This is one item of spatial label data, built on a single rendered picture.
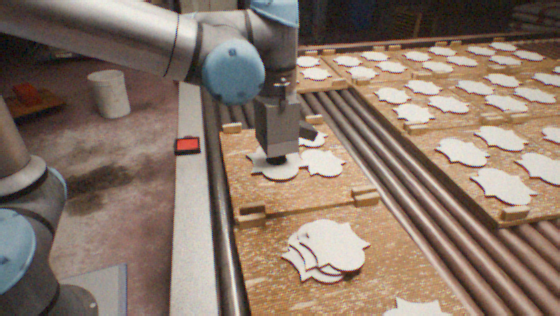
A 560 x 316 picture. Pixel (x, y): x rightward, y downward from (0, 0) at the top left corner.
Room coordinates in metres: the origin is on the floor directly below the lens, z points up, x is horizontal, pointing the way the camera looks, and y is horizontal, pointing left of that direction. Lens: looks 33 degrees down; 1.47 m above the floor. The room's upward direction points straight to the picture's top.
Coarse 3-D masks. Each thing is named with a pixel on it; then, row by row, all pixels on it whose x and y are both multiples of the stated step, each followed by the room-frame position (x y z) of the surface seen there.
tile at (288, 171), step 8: (256, 152) 0.63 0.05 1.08; (256, 160) 0.60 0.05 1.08; (264, 160) 0.60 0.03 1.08; (288, 160) 0.59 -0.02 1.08; (296, 160) 0.59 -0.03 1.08; (256, 168) 0.57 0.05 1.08; (264, 168) 0.57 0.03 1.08; (272, 168) 0.57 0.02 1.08; (280, 168) 0.57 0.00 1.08; (288, 168) 0.57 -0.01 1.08; (296, 168) 0.57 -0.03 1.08; (304, 168) 0.58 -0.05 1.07; (264, 176) 0.55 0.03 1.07; (272, 176) 0.54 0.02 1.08; (280, 176) 0.54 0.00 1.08; (288, 176) 0.54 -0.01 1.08; (296, 176) 0.55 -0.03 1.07
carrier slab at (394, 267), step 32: (288, 224) 0.56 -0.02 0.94; (352, 224) 0.56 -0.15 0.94; (384, 224) 0.56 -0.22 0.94; (256, 256) 0.47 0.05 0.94; (384, 256) 0.47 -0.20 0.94; (416, 256) 0.47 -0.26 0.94; (256, 288) 0.40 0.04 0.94; (288, 288) 0.40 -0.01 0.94; (320, 288) 0.40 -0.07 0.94; (352, 288) 0.40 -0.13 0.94; (384, 288) 0.40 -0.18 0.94; (416, 288) 0.40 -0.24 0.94; (448, 288) 0.40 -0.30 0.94
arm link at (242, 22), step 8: (192, 16) 0.55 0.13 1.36; (200, 16) 0.55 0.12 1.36; (208, 16) 0.55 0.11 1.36; (216, 16) 0.54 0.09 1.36; (224, 16) 0.56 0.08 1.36; (232, 16) 0.56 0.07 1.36; (240, 16) 0.56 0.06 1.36; (248, 16) 0.57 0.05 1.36; (208, 24) 0.51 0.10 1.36; (232, 24) 0.52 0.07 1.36; (240, 24) 0.55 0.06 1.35; (248, 24) 0.56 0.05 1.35; (240, 32) 0.55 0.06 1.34; (248, 32) 0.55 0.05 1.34; (248, 40) 0.55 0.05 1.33
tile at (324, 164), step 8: (304, 152) 0.84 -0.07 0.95; (312, 152) 0.84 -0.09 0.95; (320, 152) 0.84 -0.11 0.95; (328, 152) 0.84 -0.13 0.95; (304, 160) 0.80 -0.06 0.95; (312, 160) 0.80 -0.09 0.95; (320, 160) 0.80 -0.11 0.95; (328, 160) 0.80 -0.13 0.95; (336, 160) 0.80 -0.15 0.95; (312, 168) 0.76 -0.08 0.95; (320, 168) 0.76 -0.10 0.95; (328, 168) 0.76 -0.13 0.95; (336, 168) 0.76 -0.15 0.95; (312, 176) 0.74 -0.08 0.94; (320, 176) 0.74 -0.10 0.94; (328, 176) 0.73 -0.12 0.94; (336, 176) 0.73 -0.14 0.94
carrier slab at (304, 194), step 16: (320, 128) 1.00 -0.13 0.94; (224, 144) 0.90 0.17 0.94; (240, 144) 0.90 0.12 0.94; (256, 144) 0.90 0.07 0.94; (336, 144) 0.90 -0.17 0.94; (224, 160) 0.82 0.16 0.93; (240, 160) 0.81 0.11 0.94; (352, 160) 0.81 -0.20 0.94; (240, 176) 0.74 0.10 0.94; (256, 176) 0.74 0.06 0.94; (304, 176) 0.74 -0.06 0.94; (352, 176) 0.74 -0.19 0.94; (240, 192) 0.67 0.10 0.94; (256, 192) 0.67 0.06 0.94; (272, 192) 0.67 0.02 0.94; (288, 192) 0.67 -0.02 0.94; (304, 192) 0.67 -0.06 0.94; (320, 192) 0.67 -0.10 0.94; (336, 192) 0.67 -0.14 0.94; (272, 208) 0.61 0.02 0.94; (288, 208) 0.61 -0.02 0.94; (304, 208) 0.61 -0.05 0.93; (320, 208) 0.62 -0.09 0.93
